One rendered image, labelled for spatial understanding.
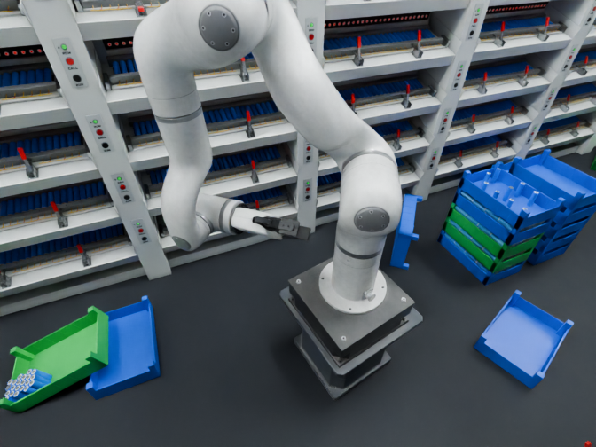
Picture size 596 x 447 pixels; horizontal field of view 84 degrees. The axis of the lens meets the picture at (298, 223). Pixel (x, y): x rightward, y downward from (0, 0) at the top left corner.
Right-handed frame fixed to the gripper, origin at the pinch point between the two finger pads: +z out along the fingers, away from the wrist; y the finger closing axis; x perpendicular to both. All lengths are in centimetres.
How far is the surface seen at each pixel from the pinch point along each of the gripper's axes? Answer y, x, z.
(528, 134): -137, 91, 75
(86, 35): 13, 38, -65
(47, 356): -21, -59, -87
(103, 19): 12, 42, -61
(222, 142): -30, 28, -46
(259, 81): -23, 48, -33
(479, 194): -74, 35, 46
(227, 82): -18, 44, -42
